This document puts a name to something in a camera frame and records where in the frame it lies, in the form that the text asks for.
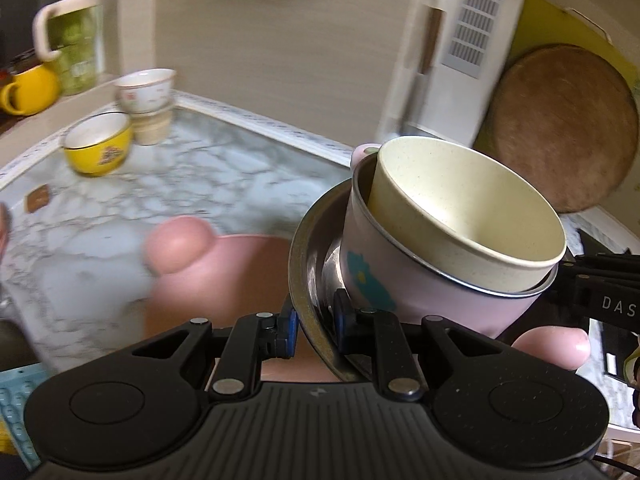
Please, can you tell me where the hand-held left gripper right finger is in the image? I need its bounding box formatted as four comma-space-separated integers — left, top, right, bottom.
333, 289, 483, 402

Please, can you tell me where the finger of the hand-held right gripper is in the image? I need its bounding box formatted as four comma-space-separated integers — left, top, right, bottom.
559, 254, 640, 281

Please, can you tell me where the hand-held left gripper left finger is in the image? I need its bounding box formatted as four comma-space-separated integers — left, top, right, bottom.
131, 305, 302, 402

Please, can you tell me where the stainless steel bowl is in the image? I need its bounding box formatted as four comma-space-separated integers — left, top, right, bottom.
289, 177, 501, 383

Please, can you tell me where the pink steel-lined cup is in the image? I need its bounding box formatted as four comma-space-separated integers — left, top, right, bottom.
342, 142, 559, 341

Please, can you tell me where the pink divided plate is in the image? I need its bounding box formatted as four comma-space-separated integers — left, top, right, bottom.
144, 215, 592, 383

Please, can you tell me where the cream bowl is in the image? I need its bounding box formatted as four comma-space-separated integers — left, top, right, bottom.
367, 136, 568, 293

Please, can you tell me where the round wooden cutting board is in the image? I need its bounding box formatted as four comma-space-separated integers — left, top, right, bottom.
474, 44, 640, 215

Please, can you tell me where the white patterned edge tape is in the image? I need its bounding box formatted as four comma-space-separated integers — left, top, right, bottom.
172, 91, 356, 167

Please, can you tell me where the beige cup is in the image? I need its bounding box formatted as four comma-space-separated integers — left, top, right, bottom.
131, 102, 175, 147

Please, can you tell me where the yellow-green cutting board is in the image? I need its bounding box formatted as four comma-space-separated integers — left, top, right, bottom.
509, 0, 637, 88

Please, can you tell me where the yellow bowl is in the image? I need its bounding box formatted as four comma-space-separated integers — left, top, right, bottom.
62, 111, 135, 178

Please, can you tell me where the white patterned cup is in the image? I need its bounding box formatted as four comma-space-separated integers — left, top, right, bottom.
114, 67, 177, 115

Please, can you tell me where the light blue perforated mat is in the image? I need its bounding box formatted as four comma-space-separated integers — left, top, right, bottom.
0, 364, 43, 471

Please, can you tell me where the small brown square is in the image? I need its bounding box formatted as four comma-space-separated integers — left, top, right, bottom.
25, 185, 52, 214

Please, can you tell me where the grey vent grille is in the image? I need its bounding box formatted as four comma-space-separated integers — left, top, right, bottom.
441, 0, 517, 80

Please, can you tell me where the yellow mug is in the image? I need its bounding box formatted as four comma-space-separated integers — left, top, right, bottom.
0, 62, 62, 116

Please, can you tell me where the cleaver with wooden handle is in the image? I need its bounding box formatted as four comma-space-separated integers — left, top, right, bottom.
394, 5, 447, 137

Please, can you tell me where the green kettle with cream handle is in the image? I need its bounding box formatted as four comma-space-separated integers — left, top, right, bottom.
32, 0, 103, 97

